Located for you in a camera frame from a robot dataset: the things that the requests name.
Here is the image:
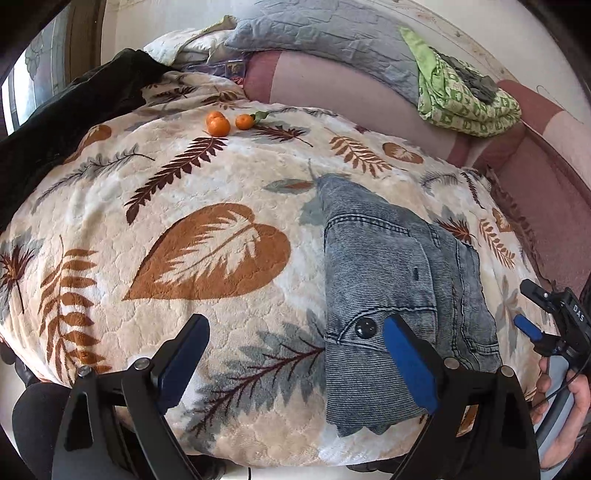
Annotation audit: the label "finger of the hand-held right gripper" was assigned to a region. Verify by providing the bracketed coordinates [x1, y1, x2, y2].
[514, 315, 561, 357]
[520, 279, 561, 315]

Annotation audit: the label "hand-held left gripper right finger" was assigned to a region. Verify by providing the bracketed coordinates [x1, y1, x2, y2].
[382, 314, 542, 480]

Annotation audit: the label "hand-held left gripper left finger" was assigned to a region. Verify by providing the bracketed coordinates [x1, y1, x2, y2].
[51, 314, 211, 480]

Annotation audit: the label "blue denim pants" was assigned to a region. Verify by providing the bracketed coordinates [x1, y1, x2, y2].
[316, 173, 504, 438]

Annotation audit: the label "person's right hand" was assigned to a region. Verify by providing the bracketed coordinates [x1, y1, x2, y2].
[530, 357, 591, 470]

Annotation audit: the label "dark pink quilted cover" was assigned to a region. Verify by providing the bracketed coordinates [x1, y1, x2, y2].
[496, 78, 591, 297]

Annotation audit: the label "person's black-clad leg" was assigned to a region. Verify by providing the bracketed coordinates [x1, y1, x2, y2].
[11, 383, 136, 480]

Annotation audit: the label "leaf-print fleece blanket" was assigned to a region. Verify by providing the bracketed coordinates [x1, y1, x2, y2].
[0, 71, 561, 470]

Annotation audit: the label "green patterned quilt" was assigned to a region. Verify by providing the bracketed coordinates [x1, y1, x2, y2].
[399, 27, 522, 137]

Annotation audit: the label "dark grey cloth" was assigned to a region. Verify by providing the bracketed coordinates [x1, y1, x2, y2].
[431, 46, 499, 103]

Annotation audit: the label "orange tangerine with leaf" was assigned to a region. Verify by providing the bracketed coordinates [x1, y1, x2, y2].
[235, 110, 273, 130]

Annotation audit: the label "black jacket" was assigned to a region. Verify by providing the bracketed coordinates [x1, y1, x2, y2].
[0, 48, 163, 232]

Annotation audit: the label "pink bed sheet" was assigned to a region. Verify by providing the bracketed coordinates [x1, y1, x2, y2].
[242, 50, 528, 169]

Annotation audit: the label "cream cloth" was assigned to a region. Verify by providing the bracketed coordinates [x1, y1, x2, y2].
[143, 15, 252, 68]

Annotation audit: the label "window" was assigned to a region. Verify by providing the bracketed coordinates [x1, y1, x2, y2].
[0, 0, 80, 136]

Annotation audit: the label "grey quilted blanket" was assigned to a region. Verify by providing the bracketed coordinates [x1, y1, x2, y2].
[224, 0, 435, 105]

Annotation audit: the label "black cable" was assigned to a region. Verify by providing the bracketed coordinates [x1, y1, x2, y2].
[531, 364, 590, 409]

